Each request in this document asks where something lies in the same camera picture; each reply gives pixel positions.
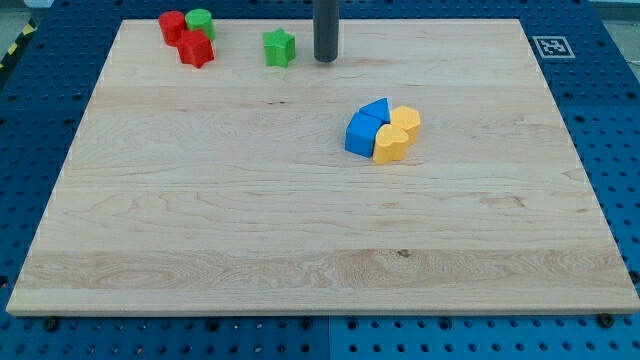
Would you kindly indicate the black bolt left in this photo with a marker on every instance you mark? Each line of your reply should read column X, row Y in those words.
column 51, row 324

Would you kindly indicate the light wooden board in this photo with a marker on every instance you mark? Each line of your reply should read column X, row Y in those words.
column 226, row 190

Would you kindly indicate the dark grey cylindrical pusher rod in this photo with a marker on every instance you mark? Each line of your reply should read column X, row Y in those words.
column 326, row 30

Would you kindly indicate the red star block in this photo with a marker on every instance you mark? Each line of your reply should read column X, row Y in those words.
column 195, row 48

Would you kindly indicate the blue triangle block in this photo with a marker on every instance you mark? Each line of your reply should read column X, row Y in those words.
column 378, row 109

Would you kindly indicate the black bolt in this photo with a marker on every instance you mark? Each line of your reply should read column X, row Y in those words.
column 51, row 324
column 606, row 320

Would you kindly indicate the white fiducial marker tag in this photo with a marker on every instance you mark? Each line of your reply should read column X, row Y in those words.
column 553, row 47

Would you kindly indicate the black bolt right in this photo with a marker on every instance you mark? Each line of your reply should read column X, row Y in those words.
column 606, row 320

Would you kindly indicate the yellow hexagon block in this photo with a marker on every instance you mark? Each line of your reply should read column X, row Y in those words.
column 409, row 120

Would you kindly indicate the green cylinder block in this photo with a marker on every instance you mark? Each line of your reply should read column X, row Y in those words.
column 201, row 19

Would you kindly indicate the blue cube block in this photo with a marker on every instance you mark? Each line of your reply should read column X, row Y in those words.
column 360, row 134

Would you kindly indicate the yellow heart block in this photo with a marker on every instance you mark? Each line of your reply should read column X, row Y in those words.
column 391, row 143

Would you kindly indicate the red cylinder block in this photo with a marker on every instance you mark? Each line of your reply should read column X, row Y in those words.
column 172, row 24

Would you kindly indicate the yellow black hazard tape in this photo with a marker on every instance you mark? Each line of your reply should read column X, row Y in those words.
column 19, row 45

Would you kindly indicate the green star block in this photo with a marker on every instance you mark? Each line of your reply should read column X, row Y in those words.
column 279, row 47

